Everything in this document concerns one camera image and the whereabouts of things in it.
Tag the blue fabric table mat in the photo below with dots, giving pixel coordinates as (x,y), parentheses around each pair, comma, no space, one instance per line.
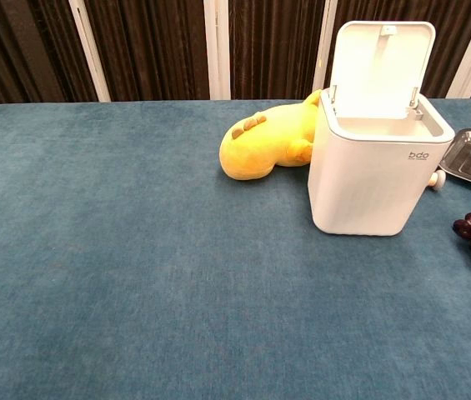
(135,250)

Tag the white square box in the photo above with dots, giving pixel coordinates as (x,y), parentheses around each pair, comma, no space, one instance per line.
(356,187)

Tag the light wooden stamp with knob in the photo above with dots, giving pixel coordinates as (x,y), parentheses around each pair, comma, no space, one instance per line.
(439,180)

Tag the yellow plush toy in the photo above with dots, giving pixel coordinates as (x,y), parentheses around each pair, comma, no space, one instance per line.
(260,141)

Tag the dark brown pleated curtain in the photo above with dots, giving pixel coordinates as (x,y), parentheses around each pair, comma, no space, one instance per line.
(156,46)

